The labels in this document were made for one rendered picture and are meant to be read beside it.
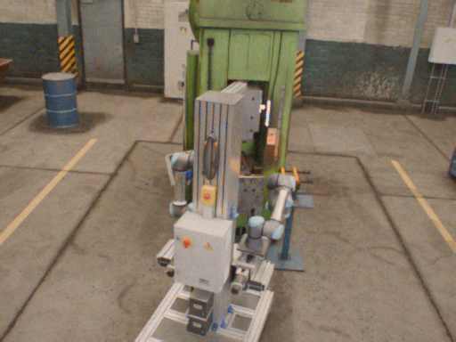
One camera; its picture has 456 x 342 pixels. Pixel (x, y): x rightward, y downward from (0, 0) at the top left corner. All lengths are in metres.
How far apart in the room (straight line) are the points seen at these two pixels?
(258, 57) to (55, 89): 4.82
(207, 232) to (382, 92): 8.24
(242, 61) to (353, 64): 6.38
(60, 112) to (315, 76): 5.55
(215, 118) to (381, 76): 8.05
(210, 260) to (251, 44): 2.05
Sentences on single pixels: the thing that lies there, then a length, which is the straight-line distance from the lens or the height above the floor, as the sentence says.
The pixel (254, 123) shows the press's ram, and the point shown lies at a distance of 4.07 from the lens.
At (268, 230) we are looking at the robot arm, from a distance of 3.24.
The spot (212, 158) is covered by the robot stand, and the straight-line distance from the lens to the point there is 2.74.
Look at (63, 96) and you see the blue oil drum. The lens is 8.15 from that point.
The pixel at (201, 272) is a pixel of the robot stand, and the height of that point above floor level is 0.91.
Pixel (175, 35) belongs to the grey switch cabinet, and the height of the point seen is 1.46.
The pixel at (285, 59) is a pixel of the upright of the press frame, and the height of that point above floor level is 2.04.
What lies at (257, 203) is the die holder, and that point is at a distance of 4.38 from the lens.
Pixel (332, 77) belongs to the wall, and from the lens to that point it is 10.20.
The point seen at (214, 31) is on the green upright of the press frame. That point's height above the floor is 2.26.
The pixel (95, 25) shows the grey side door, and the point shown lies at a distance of 10.50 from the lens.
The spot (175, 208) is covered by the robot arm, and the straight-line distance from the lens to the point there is 3.42.
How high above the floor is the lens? 2.77
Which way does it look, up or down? 25 degrees down
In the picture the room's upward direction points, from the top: 3 degrees clockwise
